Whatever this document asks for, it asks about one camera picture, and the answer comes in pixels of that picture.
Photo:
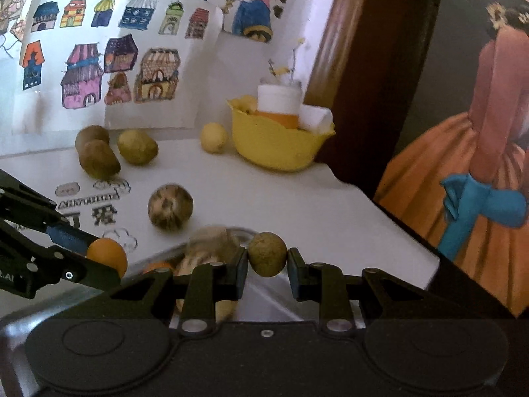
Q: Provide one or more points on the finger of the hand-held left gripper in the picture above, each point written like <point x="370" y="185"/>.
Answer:
<point x="68" y="235"/>
<point x="82" y="273"/>

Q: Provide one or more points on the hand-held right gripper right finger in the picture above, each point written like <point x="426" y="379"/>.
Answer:
<point x="294" y="273"/>

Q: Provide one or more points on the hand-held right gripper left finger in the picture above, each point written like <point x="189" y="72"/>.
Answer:
<point x="240" y="272"/>

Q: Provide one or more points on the small orange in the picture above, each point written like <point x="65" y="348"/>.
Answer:
<point x="105" y="254"/>

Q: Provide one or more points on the small brown round fruit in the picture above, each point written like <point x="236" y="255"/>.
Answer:
<point x="267" y="259"/>

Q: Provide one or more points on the metal tray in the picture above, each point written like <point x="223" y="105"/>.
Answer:
<point x="268" y="304"/>

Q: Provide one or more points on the purple striped pepino melon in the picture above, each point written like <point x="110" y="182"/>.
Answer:
<point x="206" y="243"/>

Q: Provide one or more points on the brown kiwi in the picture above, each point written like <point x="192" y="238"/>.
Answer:
<point x="91" y="134"/>
<point x="99" y="159"/>

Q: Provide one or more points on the small dark striped melon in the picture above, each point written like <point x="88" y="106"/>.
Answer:
<point x="170" y="206"/>

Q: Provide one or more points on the yellow-green mango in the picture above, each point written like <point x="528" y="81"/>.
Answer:
<point x="137" y="147"/>

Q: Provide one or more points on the yellow plastic bowl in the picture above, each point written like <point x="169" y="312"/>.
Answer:
<point x="281" y="144"/>

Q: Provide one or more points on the yellow lemon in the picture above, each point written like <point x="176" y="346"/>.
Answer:
<point x="213" y="137"/>

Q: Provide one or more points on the folded white paper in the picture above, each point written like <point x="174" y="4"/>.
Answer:
<point x="316" y="118"/>

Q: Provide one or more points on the white and orange jar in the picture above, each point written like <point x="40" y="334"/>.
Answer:
<point x="277" y="101"/>

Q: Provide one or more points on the yellow flower sprig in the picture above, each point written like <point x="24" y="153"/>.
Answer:
<point x="291" y="64"/>

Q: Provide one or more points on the framed girl painting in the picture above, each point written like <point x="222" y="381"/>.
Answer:
<point x="454" y="132"/>

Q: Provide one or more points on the coloured houses wall drawing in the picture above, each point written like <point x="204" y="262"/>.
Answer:
<point x="124" y="49"/>

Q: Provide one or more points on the bear and girl wall drawing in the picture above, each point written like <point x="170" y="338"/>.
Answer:
<point x="231" y="0"/>

